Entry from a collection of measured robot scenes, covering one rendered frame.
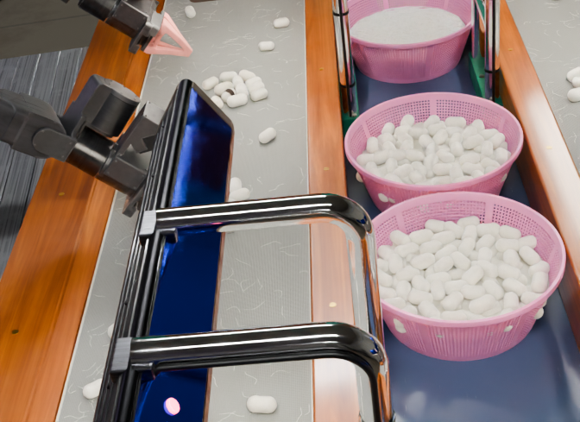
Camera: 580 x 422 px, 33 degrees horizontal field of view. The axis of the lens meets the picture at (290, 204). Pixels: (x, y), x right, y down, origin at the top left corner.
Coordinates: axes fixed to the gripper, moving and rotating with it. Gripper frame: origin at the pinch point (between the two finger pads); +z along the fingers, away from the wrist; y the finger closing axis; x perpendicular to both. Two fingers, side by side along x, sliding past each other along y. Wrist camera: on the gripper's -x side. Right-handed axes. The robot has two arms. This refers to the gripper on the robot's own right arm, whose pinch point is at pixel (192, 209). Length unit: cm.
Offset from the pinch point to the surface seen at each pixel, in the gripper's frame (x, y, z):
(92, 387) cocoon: 6.2, -33.9, -6.1
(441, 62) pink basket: -24, 47, 33
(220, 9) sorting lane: 2, 73, 0
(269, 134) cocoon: -6.8, 19.5, 7.9
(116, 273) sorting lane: 8.1, -11.0, -6.1
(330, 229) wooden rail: -13.6, -8.2, 14.3
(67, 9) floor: 115, 256, -18
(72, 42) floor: 110, 225, -12
